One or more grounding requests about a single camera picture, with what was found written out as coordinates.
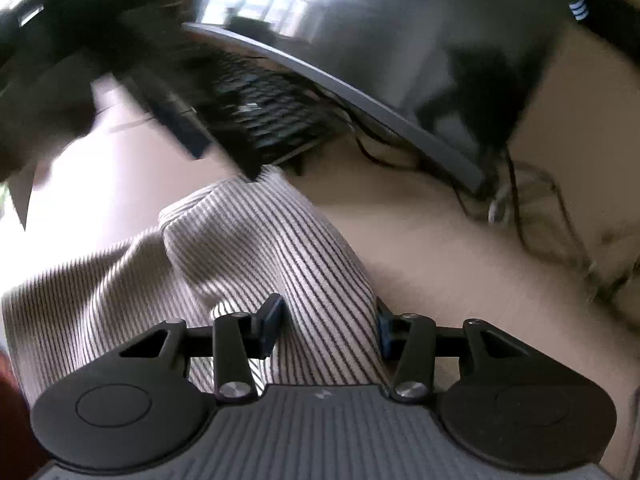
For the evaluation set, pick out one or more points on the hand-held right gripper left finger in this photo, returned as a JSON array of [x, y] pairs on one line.
[[270, 325]]

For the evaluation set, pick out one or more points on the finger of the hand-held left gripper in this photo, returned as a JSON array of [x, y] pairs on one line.
[[245, 157], [192, 132]]

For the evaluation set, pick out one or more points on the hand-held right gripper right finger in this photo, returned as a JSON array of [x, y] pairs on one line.
[[385, 332]]

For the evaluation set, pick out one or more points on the white striped garment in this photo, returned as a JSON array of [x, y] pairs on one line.
[[250, 240]]

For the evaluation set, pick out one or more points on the black keyboard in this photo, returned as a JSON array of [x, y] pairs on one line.
[[285, 110]]

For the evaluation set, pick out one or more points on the grey curved monitor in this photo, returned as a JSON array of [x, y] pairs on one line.
[[400, 35]]

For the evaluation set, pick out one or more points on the dark white-striped object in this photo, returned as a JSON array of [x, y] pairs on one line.
[[578, 9]]

